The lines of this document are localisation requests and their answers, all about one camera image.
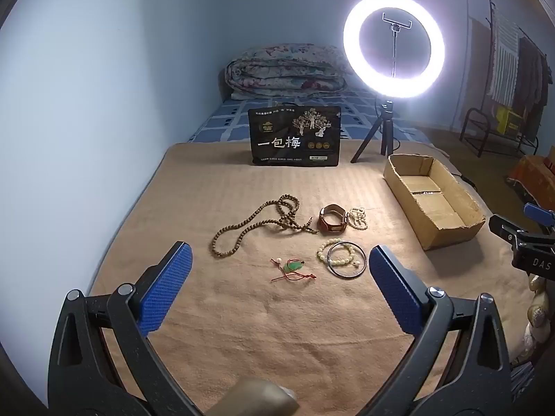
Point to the silver bangle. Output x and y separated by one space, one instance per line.
347 276

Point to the brown leather watch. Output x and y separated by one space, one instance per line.
329 225

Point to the person's left forearm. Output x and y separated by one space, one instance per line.
251 401

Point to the person's right forearm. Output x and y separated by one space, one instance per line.
535 312

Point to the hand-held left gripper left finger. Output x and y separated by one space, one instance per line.
167 286

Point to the striped hanging towel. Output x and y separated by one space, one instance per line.
503 56

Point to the black metal shoe rack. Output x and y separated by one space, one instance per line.
470 128

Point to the yellow box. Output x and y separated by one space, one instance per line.
511 120

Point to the blue patterned bedsheet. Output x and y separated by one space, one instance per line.
225 121

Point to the dark hanging clothes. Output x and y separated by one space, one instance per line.
531 73

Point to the black snack bag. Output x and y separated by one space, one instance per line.
295 143

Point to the black clothes rack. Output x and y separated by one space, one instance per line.
490 4

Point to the silver phone clamp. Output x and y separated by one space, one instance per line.
395 21

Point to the orange wooden box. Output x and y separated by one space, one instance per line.
535 173

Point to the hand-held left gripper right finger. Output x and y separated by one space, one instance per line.
396 286

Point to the black tripod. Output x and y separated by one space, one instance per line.
386 125

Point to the cardboard box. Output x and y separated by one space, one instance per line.
451 221

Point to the dark patterned cloth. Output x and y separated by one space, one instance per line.
522 381

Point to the folded floral quilt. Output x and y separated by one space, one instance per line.
282 73

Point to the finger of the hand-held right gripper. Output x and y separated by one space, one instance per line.
503 227
540 214

